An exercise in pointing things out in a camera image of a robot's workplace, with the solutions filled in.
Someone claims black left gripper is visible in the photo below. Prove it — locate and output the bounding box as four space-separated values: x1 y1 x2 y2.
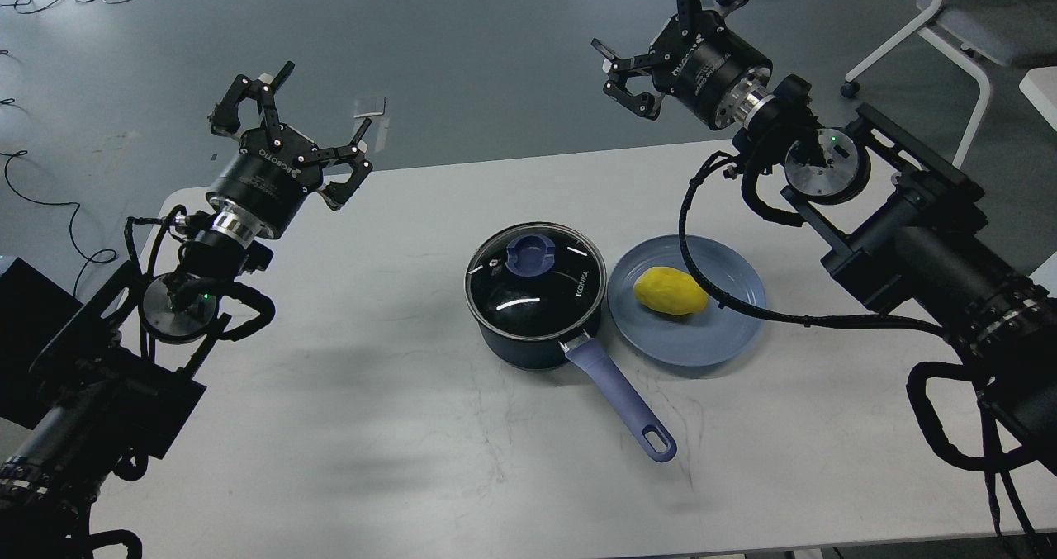
206 61 373 239

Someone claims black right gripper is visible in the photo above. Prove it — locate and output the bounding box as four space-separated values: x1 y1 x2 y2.
591 0 773 130

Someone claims glass pot lid blue knob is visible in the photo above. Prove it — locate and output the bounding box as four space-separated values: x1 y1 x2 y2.
464 221 608 342

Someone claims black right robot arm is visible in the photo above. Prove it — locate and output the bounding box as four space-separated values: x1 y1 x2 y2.
591 0 1056 558

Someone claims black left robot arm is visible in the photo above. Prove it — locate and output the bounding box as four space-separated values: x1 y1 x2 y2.
2 62 372 558

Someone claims white chair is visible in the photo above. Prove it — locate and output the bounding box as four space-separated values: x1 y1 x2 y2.
841 0 1056 168

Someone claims black box at left edge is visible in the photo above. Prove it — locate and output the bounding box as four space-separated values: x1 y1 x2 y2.
1 255 82 429

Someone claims white table corner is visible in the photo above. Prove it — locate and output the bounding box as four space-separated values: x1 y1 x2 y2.
1018 66 1057 130

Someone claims dark blue saucepan purple handle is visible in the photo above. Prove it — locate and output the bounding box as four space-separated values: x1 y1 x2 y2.
464 221 678 463

